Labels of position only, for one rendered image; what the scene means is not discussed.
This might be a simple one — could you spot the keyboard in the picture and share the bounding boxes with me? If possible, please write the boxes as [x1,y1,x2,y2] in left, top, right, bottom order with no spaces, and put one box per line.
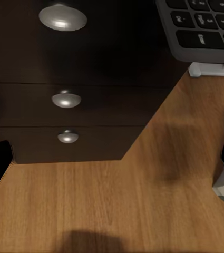
[154,0,224,63]

